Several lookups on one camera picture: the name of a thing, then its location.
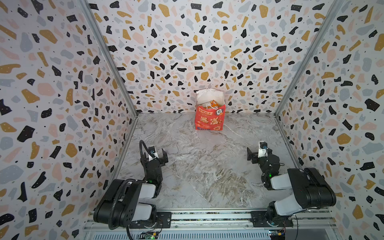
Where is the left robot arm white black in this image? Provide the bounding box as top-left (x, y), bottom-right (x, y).
top-left (93, 147), bottom-right (169, 230)

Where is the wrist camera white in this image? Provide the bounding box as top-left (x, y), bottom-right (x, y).
top-left (258, 142), bottom-right (269, 158)
top-left (148, 146), bottom-right (159, 161)

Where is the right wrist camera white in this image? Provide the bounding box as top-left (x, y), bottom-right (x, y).
top-left (258, 142), bottom-right (269, 158)

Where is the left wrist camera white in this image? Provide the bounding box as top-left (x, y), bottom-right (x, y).
top-left (148, 146), bottom-right (159, 161)

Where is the aluminium mounting rail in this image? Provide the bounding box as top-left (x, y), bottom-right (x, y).
top-left (84, 209), bottom-right (342, 240)

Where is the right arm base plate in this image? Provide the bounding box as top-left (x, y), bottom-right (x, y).
top-left (250, 211), bottom-right (294, 228)

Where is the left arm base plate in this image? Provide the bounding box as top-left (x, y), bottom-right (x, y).
top-left (129, 212), bottom-right (172, 230)

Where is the right circuit board with wires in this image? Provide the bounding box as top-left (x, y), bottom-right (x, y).
top-left (269, 230), bottom-right (286, 240)

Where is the red paper gift bag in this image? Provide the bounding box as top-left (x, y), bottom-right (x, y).
top-left (195, 89), bottom-right (226, 131)

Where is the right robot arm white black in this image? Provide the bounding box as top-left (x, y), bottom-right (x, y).
top-left (247, 142), bottom-right (337, 228)

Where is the left green circuit board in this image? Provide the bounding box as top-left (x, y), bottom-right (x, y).
top-left (138, 231), bottom-right (159, 240)

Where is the orange fruit candy packet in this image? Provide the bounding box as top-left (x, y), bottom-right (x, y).
top-left (201, 100), bottom-right (221, 110)

